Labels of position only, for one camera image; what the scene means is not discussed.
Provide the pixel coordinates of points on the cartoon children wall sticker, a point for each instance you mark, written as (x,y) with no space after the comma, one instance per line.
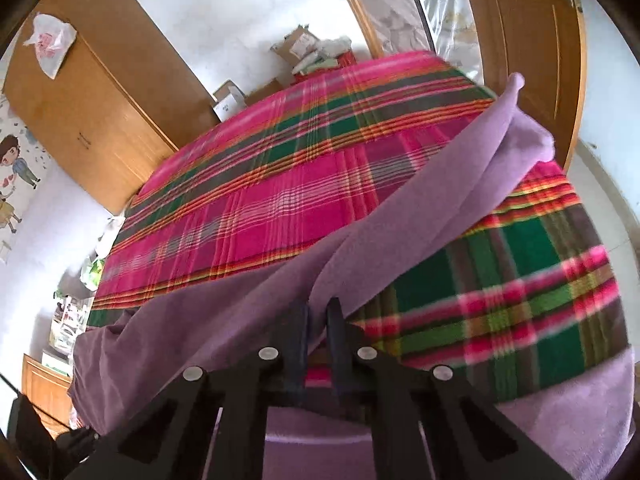
(24,166)

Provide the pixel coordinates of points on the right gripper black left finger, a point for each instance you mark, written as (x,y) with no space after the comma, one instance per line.
(210,425)

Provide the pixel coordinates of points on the red gift bag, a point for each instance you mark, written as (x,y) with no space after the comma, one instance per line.
(327,66)

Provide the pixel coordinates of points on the wooden door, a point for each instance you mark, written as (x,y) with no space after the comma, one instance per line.
(545,41)

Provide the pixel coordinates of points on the pink green plaid bedspread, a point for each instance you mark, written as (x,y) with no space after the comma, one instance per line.
(310,169)

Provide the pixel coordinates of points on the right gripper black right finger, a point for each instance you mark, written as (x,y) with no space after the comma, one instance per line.
(427,424)

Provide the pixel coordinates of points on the white open cardboard box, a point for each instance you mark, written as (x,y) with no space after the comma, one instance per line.
(229,101)

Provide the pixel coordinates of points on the wooden wardrobe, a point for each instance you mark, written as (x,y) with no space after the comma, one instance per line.
(122,102)

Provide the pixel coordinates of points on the plastic curtain with zipper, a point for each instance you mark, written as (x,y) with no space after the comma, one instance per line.
(444,27)

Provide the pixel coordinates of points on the purple fleece garment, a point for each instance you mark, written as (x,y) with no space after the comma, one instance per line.
(584,423)

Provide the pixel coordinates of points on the brown cardboard box with label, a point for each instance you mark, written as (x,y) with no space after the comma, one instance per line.
(295,46)

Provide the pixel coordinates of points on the white plastic bag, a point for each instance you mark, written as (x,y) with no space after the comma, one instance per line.
(51,39)

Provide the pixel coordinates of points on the green plastic package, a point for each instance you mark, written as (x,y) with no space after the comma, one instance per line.
(91,273)

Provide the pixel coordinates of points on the white drawer cabinet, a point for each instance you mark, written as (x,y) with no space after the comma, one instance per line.
(69,320)

